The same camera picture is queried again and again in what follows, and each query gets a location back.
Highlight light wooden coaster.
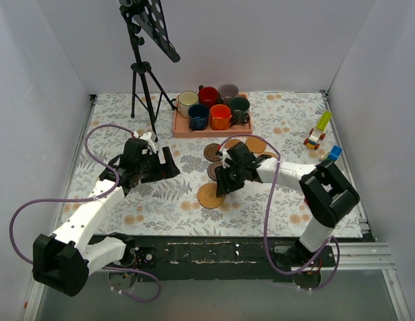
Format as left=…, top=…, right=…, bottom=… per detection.
left=245, top=136, right=267, bottom=154
left=224, top=138, right=241, bottom=149

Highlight woven cork coaster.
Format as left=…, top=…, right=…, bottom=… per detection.
left=257, top=151, right=278, bottom=159
left=197, top=183, right=225, bottom=209

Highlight dark wooden coaster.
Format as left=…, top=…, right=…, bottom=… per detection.
left=207, top=161, right=222, bottom=181
left=203, top=143, right=222, bottom=162

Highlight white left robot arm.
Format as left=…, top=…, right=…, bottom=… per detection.
left=33, top=132, right=180, bottom=296

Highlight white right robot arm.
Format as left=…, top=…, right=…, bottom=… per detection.
left=215, top=142, right=360, bottom=266

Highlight pink serving tray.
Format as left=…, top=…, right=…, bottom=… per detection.
left=172, top=110, right=253, bottom=138

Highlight orange mug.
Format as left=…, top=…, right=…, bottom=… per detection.
left=209, top=104, right=238, bottom=130

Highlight dark green mug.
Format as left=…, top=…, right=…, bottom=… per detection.
left=229, top=97, right=250, bottom=125

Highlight floral table mat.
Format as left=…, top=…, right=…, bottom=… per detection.
left=68, top=92, right=337, bottom=237

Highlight dark blue mug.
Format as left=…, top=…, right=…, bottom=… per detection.
left=188, top=104, right=210, bottom=131

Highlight grey lilac mug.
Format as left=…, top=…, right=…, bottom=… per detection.
left=218, top=84, right=239, bottom=105

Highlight cream enamel mug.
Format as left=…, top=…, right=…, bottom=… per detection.
left=171, top=91, right=199, bottom=118

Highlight red mug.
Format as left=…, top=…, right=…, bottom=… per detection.
left=198, top=85, right=219, bottom=108

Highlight toy brick car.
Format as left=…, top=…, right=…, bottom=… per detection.
left=303, top=111, right=332, bottom=150

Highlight blue green toy bricks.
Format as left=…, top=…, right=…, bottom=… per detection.
left=319, top=145, right=342, bottom=162

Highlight black music stand tripod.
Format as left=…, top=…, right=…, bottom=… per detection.
left=120, top=0, right=180, bottom=132

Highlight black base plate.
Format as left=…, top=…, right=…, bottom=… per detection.
left=53, top=233, right=375, bottom=284

